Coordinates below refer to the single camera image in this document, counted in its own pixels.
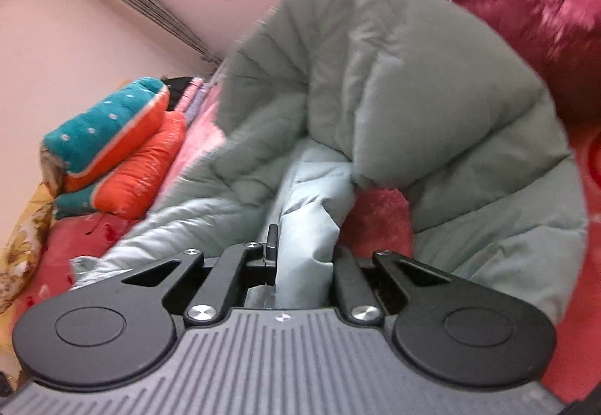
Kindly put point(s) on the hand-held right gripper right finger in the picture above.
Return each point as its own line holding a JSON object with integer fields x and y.
{"x": 345, "y": 265}

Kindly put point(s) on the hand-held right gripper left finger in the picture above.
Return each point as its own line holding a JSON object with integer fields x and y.
{"x": 271, "y": 251}

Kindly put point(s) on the grey-green down jacket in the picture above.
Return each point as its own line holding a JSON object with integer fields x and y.
{"x": 399, "y": 91}

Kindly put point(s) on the pink lavender folded clothes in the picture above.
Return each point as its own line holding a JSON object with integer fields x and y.
{"x": 197, "y": 100}

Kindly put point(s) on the pink bed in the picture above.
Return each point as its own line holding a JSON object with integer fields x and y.
{"x": 387, "y": 213}

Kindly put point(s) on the black garment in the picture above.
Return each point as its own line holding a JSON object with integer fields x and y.
{"x": 178, "y": 88}

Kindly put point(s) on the teal and orange folded quilt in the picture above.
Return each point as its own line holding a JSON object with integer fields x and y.
{"x": 94, "y": 128}

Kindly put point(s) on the yellow floral pillow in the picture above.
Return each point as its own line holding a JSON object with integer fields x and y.
{"x": 23, "y": 246}

